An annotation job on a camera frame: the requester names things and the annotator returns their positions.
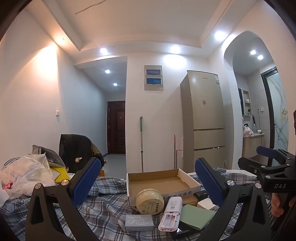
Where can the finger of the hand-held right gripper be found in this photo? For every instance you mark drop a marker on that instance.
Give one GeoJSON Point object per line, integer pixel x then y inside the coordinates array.
{"type": "Point", "coordinates": [248, 164]}
{"type": "Point", "coordinates": [266, 153]}

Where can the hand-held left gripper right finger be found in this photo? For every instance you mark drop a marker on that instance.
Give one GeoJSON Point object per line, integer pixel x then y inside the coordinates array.
{"type": "Point", "coordinates": [208, 183]}

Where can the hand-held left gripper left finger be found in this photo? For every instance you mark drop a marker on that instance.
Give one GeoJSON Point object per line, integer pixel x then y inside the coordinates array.
{"type": "Point", "coordinates": [86, 183]}

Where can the black box with label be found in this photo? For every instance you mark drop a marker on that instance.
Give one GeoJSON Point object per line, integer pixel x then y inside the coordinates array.
{"type": "Point", "coordinates": [200, 195]}

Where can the small white box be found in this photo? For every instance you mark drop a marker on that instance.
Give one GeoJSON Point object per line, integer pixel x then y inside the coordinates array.
{"type": "Point", "coordinates": [205, 204]}

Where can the green pad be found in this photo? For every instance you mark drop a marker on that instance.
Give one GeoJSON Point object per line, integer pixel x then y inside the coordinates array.
{"type": "Point", "coordinates": [196, 216]}

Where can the shallow cardboard box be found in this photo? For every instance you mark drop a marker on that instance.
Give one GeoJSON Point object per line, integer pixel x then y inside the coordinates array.
{"type": "Point", "coordinates": [157, 183]}

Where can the small black box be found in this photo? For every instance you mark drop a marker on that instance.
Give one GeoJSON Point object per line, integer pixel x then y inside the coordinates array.
{"type": "Point", "coordinates": [182, 233]}

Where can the cream round tin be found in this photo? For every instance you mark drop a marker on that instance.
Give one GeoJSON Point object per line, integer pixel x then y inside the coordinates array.
{"type": "Point", "coordinates": [149, 200]}

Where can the small grey box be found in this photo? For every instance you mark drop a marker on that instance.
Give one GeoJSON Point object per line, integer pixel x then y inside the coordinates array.
{"type": "Point", "coordinates": [138, 222]}

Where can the person's right hand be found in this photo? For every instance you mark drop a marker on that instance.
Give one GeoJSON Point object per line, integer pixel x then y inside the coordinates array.
{"type": "Point", "coordinates": [276, 206]}

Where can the wooden counter cabinet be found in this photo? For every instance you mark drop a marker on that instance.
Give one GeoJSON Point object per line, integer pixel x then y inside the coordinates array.
{"type": "Point", "coordinates": [252, 146]}

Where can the yellow cardboard box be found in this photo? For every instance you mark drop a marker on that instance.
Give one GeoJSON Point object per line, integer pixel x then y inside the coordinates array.
{"type": "Point", "coordinates": [102, 172]}

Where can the beige tag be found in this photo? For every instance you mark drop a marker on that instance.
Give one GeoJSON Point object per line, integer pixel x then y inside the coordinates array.
{"type": "Point", "coordinates": [78, 159]}

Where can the pink cloth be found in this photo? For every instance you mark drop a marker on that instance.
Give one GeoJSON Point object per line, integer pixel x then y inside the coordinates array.
{"type": "Point", "coordinates": [247, 131]}

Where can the blue plaid shirt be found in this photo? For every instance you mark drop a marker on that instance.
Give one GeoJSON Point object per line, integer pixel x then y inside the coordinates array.
{"type": "Point", "coordinates": [108, 208]}

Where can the brown chair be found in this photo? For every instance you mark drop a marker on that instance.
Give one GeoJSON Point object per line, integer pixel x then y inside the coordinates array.
{"type": "Point", "coordinates": [96, 148]}

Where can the black jacket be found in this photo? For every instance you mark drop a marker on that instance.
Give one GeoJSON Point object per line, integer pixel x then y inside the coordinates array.
{"type": "Point", "coordinates": [74, 148]}

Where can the frosted glass door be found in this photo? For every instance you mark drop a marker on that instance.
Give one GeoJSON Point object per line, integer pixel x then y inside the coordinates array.
{"type": "Point", "coordinates": [277, 111]}

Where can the pink broom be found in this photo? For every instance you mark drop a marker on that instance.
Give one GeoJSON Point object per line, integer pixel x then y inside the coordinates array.
{"type": "Point", "coordinates": [176, 153]}

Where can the grey bag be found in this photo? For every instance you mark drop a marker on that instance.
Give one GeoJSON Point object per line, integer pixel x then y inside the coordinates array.
{"type": "Point", "coordinates": [46, 155]}

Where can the clear plastic bag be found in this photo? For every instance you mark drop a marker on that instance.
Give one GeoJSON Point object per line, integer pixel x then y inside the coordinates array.
{"type": "Point", "coordinates": [27, 176]}

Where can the beige refrigerator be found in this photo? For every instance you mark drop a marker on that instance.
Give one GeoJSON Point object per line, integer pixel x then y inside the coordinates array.
{"type": "Point", "coordinates": [205, 120]}

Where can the dark wooden door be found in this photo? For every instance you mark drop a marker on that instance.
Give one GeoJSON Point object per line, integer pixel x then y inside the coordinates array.
{"type": "Point", "coordinates": [116, 127]}

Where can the small red object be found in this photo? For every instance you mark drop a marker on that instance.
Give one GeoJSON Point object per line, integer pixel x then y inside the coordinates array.
{"type": "Point", "coordinates": [8, 185]}

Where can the wall niche shelf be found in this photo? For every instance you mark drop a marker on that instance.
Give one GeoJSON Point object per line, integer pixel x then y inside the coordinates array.
{"type": "Point", "coordinates": [246, 102]}

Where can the wall electrical panel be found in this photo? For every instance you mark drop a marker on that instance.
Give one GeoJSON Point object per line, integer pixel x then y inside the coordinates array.
{"type": "Point", "coordinates": [153, 77]}

